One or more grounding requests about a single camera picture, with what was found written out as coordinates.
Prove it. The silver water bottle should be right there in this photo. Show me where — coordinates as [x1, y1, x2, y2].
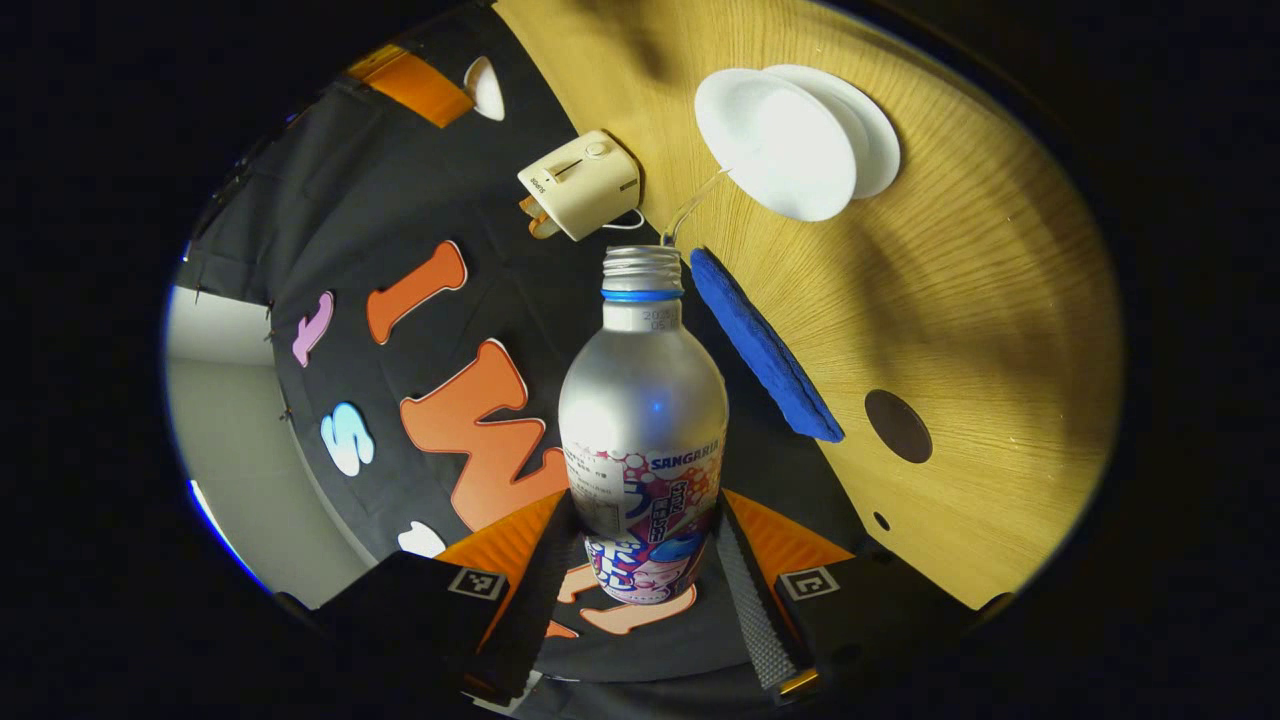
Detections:
[558, 245, 729, 607]

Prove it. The white teacup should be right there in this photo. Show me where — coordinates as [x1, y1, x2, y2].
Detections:
[694, 68, 859, 223]

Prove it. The white toaster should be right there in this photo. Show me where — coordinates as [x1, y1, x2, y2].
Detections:
[517, 130, 642, 242]

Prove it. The white teacup lid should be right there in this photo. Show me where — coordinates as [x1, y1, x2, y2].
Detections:
[463, 56, 506, 122]

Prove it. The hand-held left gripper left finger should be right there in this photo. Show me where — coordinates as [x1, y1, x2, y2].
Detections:
[275, 490, 581, 706]

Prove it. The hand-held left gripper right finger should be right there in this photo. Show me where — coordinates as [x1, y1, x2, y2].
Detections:
[715, 488, 1016, 701]

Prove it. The black backdrop cloth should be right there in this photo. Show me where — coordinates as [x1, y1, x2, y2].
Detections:
[180, 0, 871, 716]

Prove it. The white saucer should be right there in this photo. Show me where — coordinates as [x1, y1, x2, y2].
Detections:
[765, 64, 901, 199]

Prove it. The blue folded cloth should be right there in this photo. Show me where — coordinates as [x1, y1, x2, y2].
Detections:
[689, 247, 846, 444]

